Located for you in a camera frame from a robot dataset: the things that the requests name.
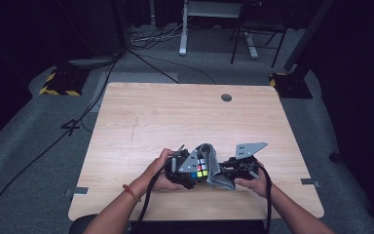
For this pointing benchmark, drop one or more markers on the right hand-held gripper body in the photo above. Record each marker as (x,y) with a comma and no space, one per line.
(245,164)

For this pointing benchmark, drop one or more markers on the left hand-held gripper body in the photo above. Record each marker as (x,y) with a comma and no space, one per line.
(188,164)

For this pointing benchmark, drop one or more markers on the colourful puzzle cube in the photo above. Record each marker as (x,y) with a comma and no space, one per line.
(201,169)

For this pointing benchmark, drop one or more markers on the grey cloth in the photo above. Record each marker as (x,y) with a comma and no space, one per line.
(214,169)

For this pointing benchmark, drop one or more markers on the person's right hand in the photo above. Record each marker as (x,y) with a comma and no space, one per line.
(258,188)

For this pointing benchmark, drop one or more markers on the person's left hand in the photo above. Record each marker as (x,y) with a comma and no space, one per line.
(159,182)

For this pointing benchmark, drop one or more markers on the grey round table grommet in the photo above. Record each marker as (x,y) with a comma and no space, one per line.
(226,97)

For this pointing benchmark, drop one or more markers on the black yellow striped stand base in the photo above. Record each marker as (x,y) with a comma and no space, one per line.
(290,86)
(63,83)

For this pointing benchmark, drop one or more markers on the small black floor object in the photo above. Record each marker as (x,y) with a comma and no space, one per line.
(335,157)

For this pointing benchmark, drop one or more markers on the black metal chair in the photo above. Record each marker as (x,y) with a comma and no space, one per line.
(237,42)

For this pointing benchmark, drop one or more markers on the dark slanted stand pole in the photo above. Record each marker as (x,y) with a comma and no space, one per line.
(308,32)

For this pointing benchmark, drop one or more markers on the grey metal table bracket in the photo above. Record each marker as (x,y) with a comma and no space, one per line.
(309,181)

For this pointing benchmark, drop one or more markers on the white desk frame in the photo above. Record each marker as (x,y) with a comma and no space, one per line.
(183,39)

